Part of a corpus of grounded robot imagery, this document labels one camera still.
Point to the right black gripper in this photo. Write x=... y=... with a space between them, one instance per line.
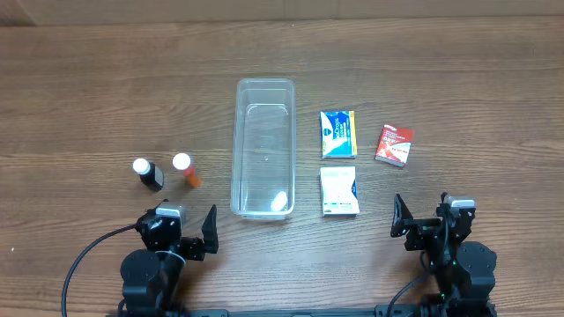
x=423 y=225

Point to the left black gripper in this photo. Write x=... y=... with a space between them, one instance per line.
x=189 y=246

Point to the white blue medicine box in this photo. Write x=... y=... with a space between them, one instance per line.
x=339 y=191

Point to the red white medicine box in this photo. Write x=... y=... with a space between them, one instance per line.
x=394 y=145

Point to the orange pill bottle white cap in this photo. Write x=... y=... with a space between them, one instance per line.
x=182 y=162

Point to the clear plastic container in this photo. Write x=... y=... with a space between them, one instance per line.
x=264 y=153

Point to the blue yellow cough drops box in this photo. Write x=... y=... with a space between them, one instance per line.
x=338 y=130

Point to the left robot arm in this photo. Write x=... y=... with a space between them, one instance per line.
x=151 y=275

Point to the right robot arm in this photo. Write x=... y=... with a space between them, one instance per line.
x=463 y=270

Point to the dark bottle white cap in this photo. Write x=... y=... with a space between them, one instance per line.
x=149 y=174

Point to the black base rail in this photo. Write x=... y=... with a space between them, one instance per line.
x=299 y=313

